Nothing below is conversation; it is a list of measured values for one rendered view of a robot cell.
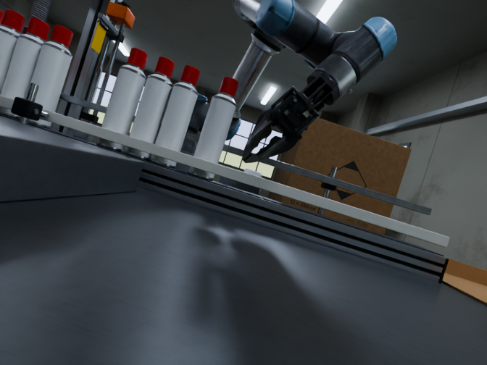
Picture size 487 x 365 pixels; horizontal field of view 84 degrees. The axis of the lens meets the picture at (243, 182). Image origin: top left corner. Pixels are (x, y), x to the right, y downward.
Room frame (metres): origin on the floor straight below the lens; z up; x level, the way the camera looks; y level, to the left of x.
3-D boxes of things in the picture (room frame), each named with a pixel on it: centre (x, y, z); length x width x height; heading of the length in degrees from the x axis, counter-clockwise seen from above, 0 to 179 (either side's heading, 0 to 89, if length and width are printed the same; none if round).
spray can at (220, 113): (0.54, 0.09, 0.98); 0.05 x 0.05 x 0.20
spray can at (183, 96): (0.54, 0.17, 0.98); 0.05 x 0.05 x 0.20
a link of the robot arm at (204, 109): (1.05, 0.28, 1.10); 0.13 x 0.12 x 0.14; 118
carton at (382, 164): (0.84, -0.25, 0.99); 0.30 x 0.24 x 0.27; 93
